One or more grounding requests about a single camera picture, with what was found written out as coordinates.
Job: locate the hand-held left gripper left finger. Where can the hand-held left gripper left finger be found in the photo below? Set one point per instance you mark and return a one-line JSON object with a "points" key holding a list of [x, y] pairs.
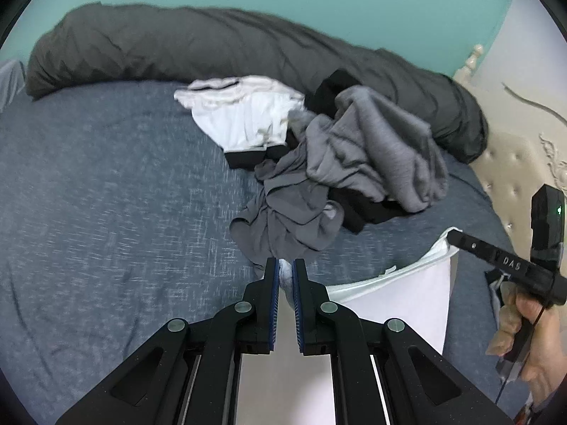
{"points": [[273, 301]]}

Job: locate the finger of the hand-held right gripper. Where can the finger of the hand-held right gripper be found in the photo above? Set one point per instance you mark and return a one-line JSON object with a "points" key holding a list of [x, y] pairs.
{"points": [[471, 245]]}

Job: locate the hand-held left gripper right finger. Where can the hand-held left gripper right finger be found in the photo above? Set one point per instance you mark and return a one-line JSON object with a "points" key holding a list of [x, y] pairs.
{"points": [[297, 301]]}

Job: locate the white t-shirt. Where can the white t-shirt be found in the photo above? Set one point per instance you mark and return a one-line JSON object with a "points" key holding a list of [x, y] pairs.
{"points": [[398, 301]]}

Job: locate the pile of grey clothes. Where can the pile of grey clothes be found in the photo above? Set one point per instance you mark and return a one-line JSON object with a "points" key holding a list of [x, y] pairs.
{"points": [[376, 141]]}

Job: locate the person's right hand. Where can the person's right hand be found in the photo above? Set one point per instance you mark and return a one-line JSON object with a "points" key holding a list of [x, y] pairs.
{"points": [[551, 345]]}

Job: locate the cream tufted headboard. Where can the cream tufted headboard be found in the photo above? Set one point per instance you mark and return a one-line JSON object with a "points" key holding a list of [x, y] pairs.
{"points": [[509, 164]]}

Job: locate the dark grey t-shirt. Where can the dark grey t-shirt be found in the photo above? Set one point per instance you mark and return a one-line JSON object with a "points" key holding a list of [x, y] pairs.
{"points": [[292, 212]]}

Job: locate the white black-trimmed shorts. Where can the white black-trimmed shorts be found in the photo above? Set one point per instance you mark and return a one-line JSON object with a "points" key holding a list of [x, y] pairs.
{"points": [[239, 119]]}

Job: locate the blue-grey bed sheet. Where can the blue-grey bed sheet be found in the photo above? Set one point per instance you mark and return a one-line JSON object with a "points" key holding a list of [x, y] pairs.
{"points": [[110, 208]]}

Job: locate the dark grey rolled duvet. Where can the dark grey rolled duvet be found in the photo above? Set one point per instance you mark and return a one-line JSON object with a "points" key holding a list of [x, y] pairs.
{"points": [[155, 48]]}

